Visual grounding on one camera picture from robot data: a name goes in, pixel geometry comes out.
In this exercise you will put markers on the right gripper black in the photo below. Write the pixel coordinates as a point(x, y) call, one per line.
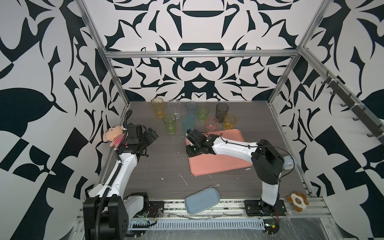
point(188, 150)

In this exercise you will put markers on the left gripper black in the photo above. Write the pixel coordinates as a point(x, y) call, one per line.
point(149, 138)

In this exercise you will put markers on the pink plastic tray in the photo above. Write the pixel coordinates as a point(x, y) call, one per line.
point(205, 164)

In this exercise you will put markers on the tall green glass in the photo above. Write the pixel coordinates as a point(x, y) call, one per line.
point(169, 120)

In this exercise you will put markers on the tall amber glass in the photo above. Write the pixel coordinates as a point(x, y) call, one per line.
point(158, 106)

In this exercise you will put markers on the tall dark grey glass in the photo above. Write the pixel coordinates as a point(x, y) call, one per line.
point(221, 111)

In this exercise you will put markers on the clear stemmed glass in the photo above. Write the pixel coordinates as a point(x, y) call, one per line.
point(174, 106)

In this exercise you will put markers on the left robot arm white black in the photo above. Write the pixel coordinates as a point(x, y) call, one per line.
point(107, 214)

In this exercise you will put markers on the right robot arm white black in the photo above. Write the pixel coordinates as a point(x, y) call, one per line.
point(268, 163)

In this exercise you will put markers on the pink plush doll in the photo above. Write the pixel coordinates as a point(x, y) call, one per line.
point(114, 135)

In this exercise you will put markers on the small pink glass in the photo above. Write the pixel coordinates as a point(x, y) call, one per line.
point(211, 124)

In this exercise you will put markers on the teal frosted cup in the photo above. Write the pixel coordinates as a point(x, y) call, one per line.
point(188, 123)

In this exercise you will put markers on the small green glass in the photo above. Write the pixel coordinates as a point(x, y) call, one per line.
point(202, 112)

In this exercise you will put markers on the small yellow glass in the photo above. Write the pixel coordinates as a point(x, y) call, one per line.
point(229, 122)

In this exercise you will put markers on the tall blue glass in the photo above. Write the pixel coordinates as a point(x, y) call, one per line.
point(191, 108)

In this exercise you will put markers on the small green circuit board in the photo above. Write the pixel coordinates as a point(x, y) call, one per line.
point(271, 227)

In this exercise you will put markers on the orange white plush toy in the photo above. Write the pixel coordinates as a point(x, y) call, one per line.
point(298, 200)

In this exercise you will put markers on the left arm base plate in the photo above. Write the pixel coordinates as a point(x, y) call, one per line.
point(154, 209)

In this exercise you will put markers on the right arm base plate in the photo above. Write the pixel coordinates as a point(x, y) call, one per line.
point(259, 208)

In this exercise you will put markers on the white cable duct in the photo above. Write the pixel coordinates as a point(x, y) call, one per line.
point(202, 224)

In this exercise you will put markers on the wall hook rail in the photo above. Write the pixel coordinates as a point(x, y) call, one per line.
point(350, 102)

